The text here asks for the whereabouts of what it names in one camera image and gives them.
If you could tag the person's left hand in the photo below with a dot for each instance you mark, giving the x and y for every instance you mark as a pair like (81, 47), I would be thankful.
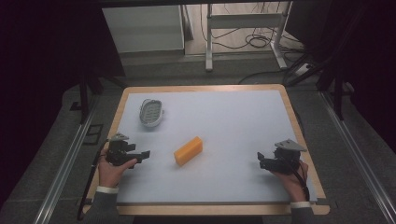
(112, 172)

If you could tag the orange soap bar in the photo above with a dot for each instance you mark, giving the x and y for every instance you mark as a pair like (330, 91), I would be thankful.
(188, 151)

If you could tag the aluminium rail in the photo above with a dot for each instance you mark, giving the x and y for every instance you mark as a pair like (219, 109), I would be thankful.
(59, 174)
(358, 155)

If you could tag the white panel board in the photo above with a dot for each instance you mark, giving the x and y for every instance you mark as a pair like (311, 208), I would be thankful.
(143, 28)

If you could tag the white metal table frame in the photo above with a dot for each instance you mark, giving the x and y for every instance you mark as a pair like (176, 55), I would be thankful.
(244, 20)

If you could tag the wooden table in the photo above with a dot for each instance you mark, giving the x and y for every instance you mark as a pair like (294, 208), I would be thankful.
(202, 210)

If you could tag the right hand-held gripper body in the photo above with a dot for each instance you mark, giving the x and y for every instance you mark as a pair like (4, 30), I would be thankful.
(285, 157)

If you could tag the white table mat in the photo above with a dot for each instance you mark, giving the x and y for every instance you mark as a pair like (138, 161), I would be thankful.
(218, 130)

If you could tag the white power strip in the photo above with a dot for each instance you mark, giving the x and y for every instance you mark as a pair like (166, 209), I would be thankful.
(303, 69)

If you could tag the person's right hand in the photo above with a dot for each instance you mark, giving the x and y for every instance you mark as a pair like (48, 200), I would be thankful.
(292, 185)

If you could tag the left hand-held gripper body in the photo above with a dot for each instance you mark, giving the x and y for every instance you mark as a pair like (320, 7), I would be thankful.
(117, 152)

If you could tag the black stand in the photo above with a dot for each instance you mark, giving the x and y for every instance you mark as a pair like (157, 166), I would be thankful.
(85, 93)
(333, 81)

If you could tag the grey oval soap dish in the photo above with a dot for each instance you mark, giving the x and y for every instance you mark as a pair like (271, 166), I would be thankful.
(151, 112)

